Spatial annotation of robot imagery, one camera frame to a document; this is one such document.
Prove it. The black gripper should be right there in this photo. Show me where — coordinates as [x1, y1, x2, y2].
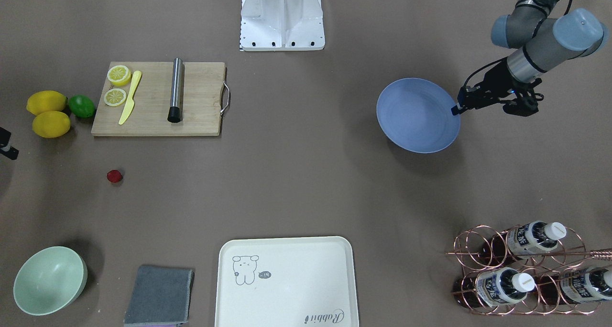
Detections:
[451, 58, 544, 117]

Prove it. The green lime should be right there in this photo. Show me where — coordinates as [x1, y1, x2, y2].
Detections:
[68, 95, 96, 118]

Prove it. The drink bottle white cap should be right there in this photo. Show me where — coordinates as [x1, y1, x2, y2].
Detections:
[452, 267, 536, 309]
[538, 267, 612, 305]
[480, 220, 568, 265]

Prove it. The mint green bowl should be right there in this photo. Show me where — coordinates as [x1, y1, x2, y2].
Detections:
[13, 246, 88, 316]

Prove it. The yellow lemon upper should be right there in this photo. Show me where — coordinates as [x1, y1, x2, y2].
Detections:
[26, 90, 67, 116]

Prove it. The blue round plate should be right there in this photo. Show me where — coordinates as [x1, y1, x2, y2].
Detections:
[376, 78, 461, 153]

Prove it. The yellow lemon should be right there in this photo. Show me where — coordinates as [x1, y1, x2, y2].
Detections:
[32, 111, 71, 138]
[26, 90, 67, 116]

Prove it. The copper wire bottle rack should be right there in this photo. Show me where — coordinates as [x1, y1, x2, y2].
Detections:
[448, 225, 611, 316]

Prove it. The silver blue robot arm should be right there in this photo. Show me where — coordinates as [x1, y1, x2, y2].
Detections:
[451, 0, 610, 117]

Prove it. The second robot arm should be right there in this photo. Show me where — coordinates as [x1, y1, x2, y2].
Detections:
[0, 127, 19, 161]

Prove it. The lemon half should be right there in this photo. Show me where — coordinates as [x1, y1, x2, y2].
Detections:
[103, 88, 127, 107]
[107, 64, 132, 87]

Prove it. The steel muddler black tip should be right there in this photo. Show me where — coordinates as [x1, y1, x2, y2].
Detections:
[167, 57, 185, 123]

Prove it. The lemon half upper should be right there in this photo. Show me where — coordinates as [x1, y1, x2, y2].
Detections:
[107, 64, 132, 87]

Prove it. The wooden cutting board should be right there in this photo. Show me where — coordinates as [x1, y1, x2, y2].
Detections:
[91, 62, 227, 137]

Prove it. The cream rabbit tray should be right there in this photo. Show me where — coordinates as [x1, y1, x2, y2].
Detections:
[215, 236, 360, 327]

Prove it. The red strawberry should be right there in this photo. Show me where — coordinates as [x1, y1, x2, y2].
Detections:
[106, 170, 124, 184]

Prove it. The grey folded cloth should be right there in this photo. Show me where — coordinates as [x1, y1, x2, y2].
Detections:
[124, 265, 193, 327]

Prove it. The yellow lemon lower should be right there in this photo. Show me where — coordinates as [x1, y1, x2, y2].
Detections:
[32, 111, 71, 138]

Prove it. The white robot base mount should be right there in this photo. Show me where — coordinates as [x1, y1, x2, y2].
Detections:
[239, 0, 326, 51]

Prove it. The lemon half lower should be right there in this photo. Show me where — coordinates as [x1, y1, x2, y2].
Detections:
[103, 88, 127, 107]

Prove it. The yellow plastic knife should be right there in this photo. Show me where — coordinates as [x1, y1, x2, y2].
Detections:
[118, 70, 142, 126]

